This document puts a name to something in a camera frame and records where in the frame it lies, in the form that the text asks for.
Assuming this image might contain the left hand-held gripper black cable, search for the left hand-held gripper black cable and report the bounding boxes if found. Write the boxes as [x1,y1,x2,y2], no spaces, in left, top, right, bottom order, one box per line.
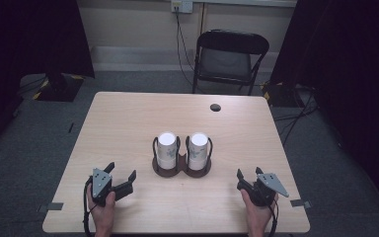
[82,176,99,237]

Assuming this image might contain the stack of white paper cups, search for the stack of white paper cups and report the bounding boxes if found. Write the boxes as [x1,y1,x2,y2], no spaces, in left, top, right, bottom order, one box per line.
[188,131,209,172]
[156,131,179,171]

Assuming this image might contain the black folding chair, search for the black folding chair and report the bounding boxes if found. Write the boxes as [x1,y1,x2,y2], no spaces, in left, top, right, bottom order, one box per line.
[191,29,271,97]

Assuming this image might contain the white wall socket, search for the white wall socket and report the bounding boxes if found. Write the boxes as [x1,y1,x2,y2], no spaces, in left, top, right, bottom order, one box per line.
[170,0,194,15]

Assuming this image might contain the black stand base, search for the black stand base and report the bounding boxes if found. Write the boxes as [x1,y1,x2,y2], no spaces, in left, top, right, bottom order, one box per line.
[262,81,307,109]
[32,72,86,103]

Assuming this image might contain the dark curtain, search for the dark curtain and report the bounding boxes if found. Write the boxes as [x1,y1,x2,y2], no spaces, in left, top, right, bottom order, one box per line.
[0,0,96,159]
[268,0,379,220]

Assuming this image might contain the dark double cup holder rack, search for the dark double cup holder rack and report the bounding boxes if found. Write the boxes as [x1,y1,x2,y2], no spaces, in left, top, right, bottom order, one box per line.
[151,134,214,179]

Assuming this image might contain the black wall socket cable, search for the black wall socket cable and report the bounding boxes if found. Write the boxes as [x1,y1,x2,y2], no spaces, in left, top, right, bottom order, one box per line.
[175,6,200,90]

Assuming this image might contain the grey tape piece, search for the grey tape piece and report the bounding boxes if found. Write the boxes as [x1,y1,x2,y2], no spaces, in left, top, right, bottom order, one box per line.
[38,201,64,213]
[289,198,312,210]

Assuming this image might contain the hand-held gripper black cable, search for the hand-held gripper black cable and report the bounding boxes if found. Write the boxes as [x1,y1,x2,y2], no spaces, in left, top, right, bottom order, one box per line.
[82,176,99,237]
[265,199,279,237]

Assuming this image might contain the black floor cables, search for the black floor cables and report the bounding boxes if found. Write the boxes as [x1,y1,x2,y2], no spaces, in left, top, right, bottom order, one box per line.
[271,84,321,148]

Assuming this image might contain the person's right hand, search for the person's right hand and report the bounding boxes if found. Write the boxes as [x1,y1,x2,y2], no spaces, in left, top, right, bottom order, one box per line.
[240,189,279,229]

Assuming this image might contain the right hand-held gripper black cable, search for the right hand-held gripper black cable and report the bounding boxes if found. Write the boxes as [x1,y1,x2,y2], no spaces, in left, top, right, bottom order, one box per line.
[265,199,279,237]

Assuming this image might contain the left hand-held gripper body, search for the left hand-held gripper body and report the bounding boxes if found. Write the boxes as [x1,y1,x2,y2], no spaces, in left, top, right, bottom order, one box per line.
[91,167,129,208]

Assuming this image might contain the person's left hand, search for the person's left hand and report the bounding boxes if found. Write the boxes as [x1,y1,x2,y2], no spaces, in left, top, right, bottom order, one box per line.
[86,190,117,229]

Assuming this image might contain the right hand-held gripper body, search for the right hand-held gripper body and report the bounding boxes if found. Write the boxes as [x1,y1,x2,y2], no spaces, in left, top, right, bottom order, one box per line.
[243,173,290,208]

